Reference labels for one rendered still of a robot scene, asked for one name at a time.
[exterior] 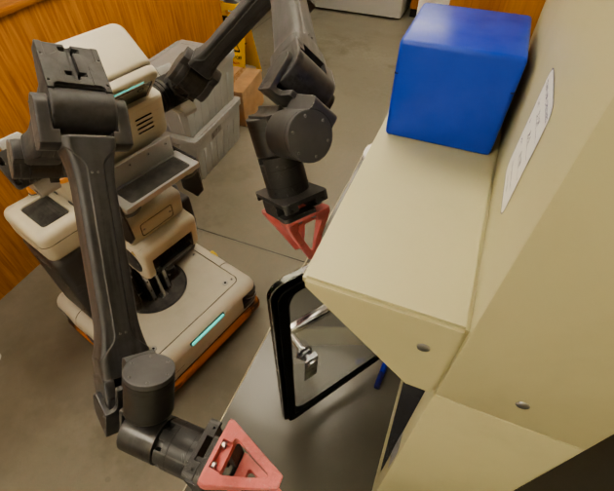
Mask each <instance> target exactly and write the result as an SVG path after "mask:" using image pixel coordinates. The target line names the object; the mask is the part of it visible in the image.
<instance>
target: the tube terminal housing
mask: <svg viewBox="0 0 614 491"><path fill-rule="evenodd" d="M554 63H555V111H554V113H553V115H552V117H551V119H550V121H549V123H548V125H547V126H546V128H545V130H544V132H543V134H542V136H541V138H540V140H539V142H538V144H537V146H536V148H535V150H534V152H533V154H532V156H531V158H530V160H529V162H528V164H527V166H526V168H525V170H524V172H523V174H522V176H521V178H520V180H519V182H518V185H517V187H516V189H515V191H514V193H513V195H512V197H511V199H510V200H509V202H508V204H507V206H506V208H505V210H504V212H503V214H502V216H501V218H500V212H501V205H502V197H503V190H504V182H505V174H506V167H507V165H508V163H509V161H510V159H511V157H512V155H513V152H514V150H515V148H516V146H517V144H518V140H519V138H520V136H521V134H522V131H523V129H524V127H525V125H526V123H527V120H528V118H529V116H530V114H531V112H532V109H533V107H534V105H535V103H536V101H537V98H538V96H539V94H540V92H541V90H542V88H543V86H544V84H545V82H546V79H547V77H548V75H549V73H550V71H551V68H552V66H553V64H554ZM499 219H500V220H499ZM402 386H403V380H402V379H401V382H400V386H399V390H398V394H397V397H396V401H395V405H394V409H393V413H392V416H391V420H390V424H389V428H388V432H387V435H386V438H385V442H384V446H383V450H382V454H381V457H380V461H379V465H378V469H377V473H376V476H375V479H374V483H373V487H372V491H514V490H516V489H518V488H519V487H521V486H522V485H524V484H526V483H527V482H529V481H531V480H533V479H534V478H536V477H538V476H540V475H542V474H543V473H545V472H548V471H549V470H551V469H553V468H555V467H557V466H558V465H560V464H562V463H564V462H565V461H567V460H569V459H571V458H573V457H574V456H576V455H578V454H580V453H581V452H583V451H585V450H587V449H588V448H590V447H592V446H594V445H596V444H597V443H599V442H601V441H603V440H604V439H606V438H608V437H610V436H612V435H613V434H614V0H546V2H545V4H544V7H543V9H542V12H541V14H540V17H539V18H538V21H537V23H536V26H535V28H534V31H533V34H532V36H531V39H530V41H529V50H528V59H527V64H526V66H525V68H524V71H523V73H522V76H521V78H520V81H519V83H518V87H517V90H516V93H515V95H514V97H513V100H512V102H511V104H510V107H509V109H508V112H507V114H506V117H505V119H504V122H503V126H502V132H501V138H500V144H499V151H498V157H497V163H496V170H495V175H494V181H493V188H492V194H491V200H490V207H489V213H488V218H487V224H486V231H485V237H484V243H483V250H482V256H481V262H480V273H479V279H478V286H477V292H476V298H475V305H474V311H473V316H472V322H471V329H470V332H469V334H468V336H467V337H466V339H465V341H464V342H463V344H462V346H461V347H460V349H459V351H458V353H457V354H456V356H455V358H454V359H453V361H452V363H451V364H450V366H449V368H448V369H447V370H446V372H445V374H444V375H443V377H442V379H441V381H440V383H439V384H438V386H437V388H436V389H435V390H432V391H431V392H430V393H429V392H427V391H425V393H424V395H423V396H422V397H421V399H420V401H419V403H418V405H417V406H416V408H415V410H414V412H413V414H412V416H411V417H410V419H409V421H408V423H407V425H406V426H405V428H404V430H403V435H402V439H401V443H400V447H399V451H398V453H397V455H396V457H395V459H394V460H393V462H392V464H391V465H390V467H389V468H388V466H389V462H390V458H391V455H390V457H389V458H388V460H387V462H386V464H385V466H384V468H383V469H382V471H381V466H382V462H383V458H384V455H385V451H386V447H387V443H388V439H389V435H390V431H391V428H392V425H393V421H394V417H395V413H396V409H397V405H398V401H399V397H400V394H401V390H402Z"/></svg>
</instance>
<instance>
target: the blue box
mask: <svg viewBox="0 0 614 491"><path fill-rule="evenodd" d="M531 21H532V18H531V17H530V16H525V15H518V14H510V13H502V12H495V11H487V10H480V9H472V8H465V7H457V6H449V5H443V4H435V3H425V4H423V6H422V8H421V9H420V11H419V12H418V14H417V16H416V17H415V19H414V20H413V22H412V24H411V25H410V27H409V28H408V30H407V31H406V33H405V35H404V36H403V38H402V40H401V42H400V48H399V54H398V60H397V66H396V71H395V78H394V84H393V89H392V95H391V101H390V107H389V113H388V119H387V126H386V133H389V134H393V135H398V136H403V137H407V138H412V139H416V140H421V141H426V142H430V143H435V144H438V145H443V146H448V147H452V148H457V149H461V150H466V151H470V152H475V153H480V154H483V155H488V154H489V153H490V152H491V150H492V148H493V145H494V143H495V141H496V138H497V136H498V133H499V132H500V129H501V127H502V124H503V122H504V119H505V117H506V114H507V112H508V109H509V107H510V104H511V102H512V100H513V97H514V95H515V93H516V90H517V87H518V83H519V81H520V78H521V76H522V73H523V71H524V68H525V66H526V64H527V59H528V50H529V40H530V30H531Z"/></svg>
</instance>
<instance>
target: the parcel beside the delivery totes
mask: <svg viewBox="0 0 614 491"><path fill-rule="evenodd" d="M233 69H234V96H239V97H240V100H241V104H240V105H239V112H240V126H242V127H246V126H247V122H246V119H247V118H248V117H249V115H251V114H254V113H256V112H257V110H258V106H259V105H262V103H263V102H264V97H263V93H262V92H261V91H259V90H258V87H259V86H260V84H261V82H262V75H261V69H255V68H246V67H240V66H233Z"/></svg>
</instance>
